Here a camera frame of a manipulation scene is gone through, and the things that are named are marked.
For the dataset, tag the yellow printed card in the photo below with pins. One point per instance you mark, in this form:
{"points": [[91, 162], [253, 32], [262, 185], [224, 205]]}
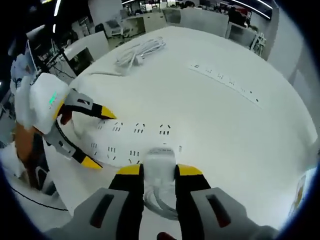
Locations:
{"points": [[298, 195]]}

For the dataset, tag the white desk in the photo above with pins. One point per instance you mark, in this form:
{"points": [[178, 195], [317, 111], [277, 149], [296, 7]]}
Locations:
{"points": [[212, 140]]}

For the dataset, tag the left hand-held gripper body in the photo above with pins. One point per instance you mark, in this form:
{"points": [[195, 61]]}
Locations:
{"points": [[47, 100]]}

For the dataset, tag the white desk partition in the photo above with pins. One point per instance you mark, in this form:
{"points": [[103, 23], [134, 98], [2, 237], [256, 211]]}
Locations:
{"points": [[87, 45]]}

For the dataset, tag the person's right hand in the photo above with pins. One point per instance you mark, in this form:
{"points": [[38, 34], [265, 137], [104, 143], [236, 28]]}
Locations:
{"points": [[163, 236]]}

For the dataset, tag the white charger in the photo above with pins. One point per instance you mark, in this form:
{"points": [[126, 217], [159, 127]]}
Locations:
{"points": [[160, 165]]}

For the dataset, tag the white office chair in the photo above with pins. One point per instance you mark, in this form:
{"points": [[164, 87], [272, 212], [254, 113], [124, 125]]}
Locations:
{"points": [[114, 27], [258, 42]]}

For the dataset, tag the person's white garment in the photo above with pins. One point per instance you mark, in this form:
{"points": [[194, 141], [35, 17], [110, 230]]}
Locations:
{"points": [[21, 100]]}

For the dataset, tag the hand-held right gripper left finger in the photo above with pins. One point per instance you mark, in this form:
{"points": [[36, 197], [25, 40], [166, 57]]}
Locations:
{"points": [[117, 205]]}

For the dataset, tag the slim long white power strip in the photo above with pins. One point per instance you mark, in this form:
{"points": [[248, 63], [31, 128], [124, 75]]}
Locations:
{"points": [[225, 80]]}

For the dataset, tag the grey office chair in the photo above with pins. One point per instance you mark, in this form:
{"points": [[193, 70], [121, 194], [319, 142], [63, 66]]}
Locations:
{"points": [[203, 21]]}

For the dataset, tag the person's left hand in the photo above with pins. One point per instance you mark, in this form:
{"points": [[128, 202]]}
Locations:
{"points": [[66, 118]]}

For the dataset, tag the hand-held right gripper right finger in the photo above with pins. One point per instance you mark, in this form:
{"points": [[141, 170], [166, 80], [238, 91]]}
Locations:
{"points": [[200, 207]]}

